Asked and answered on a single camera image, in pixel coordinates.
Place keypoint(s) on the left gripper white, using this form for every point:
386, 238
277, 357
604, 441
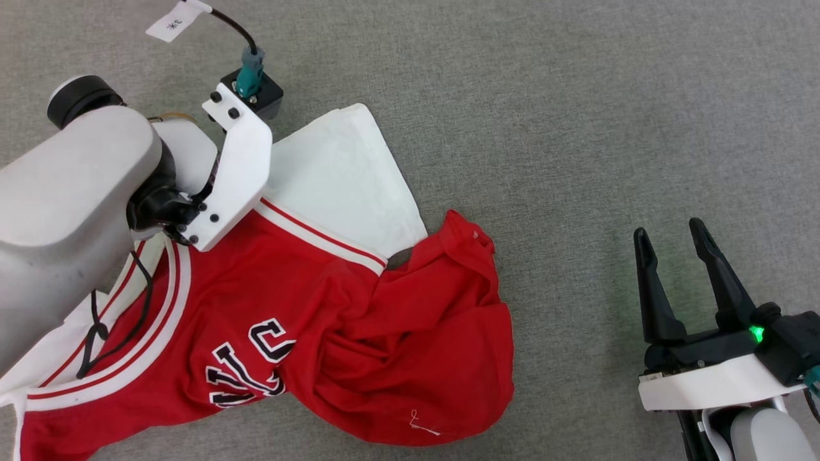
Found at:
240, 166

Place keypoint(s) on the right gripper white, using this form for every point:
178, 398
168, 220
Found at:
705, 381

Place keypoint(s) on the red basketball jersey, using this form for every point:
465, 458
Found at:
359, 333

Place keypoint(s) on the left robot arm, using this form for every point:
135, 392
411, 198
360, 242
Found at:
64, 192

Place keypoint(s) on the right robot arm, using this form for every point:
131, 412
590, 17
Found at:
765, 438

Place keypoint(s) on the grey fabric sofa seat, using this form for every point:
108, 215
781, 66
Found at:
576, 128

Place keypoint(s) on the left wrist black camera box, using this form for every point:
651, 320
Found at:
266, 96

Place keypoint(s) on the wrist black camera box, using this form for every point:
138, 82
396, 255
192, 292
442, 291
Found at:
791, 346
266, 96

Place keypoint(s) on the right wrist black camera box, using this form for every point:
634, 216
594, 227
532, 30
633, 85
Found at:
791, 346

